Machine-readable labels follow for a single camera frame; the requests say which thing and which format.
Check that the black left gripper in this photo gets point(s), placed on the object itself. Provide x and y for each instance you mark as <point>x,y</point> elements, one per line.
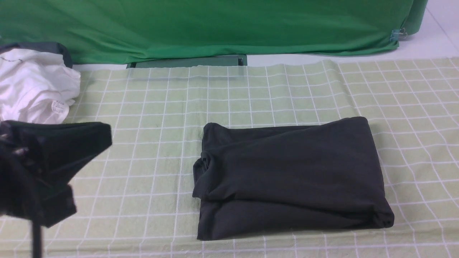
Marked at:
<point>39,160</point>

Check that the dark gray long-sleeve shirt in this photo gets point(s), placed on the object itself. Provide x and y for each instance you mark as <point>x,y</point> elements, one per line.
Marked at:
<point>312,177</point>

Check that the crumpled white shirt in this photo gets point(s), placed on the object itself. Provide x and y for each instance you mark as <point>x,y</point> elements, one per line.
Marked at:
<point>36,87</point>

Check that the gray garment under white shirt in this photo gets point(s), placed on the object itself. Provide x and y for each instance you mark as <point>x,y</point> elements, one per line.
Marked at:
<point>51,47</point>

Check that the light green checkered towel mat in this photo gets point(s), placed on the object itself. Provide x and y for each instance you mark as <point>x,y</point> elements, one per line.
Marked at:
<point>134,200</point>

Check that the green backdrop cloth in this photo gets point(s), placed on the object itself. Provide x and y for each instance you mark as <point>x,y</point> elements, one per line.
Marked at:
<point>126,31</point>

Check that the dark green base bar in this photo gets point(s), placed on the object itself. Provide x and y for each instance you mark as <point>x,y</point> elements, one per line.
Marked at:
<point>221,60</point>

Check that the blue binder clip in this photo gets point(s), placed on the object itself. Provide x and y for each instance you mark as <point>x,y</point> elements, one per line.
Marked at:
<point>398,34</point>

